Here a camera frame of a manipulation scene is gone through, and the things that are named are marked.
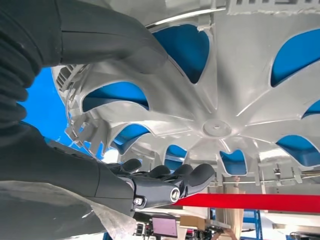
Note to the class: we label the small display screen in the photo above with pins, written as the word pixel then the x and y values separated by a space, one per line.
pixel 164 227

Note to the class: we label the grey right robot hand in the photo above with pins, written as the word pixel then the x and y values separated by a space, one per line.
pixel 62 172

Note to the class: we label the red barrier belt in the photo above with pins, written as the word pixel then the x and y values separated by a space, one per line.
pixel 250 202

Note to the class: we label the brown cardboard box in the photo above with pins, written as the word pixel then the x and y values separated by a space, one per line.
pixel 192 222

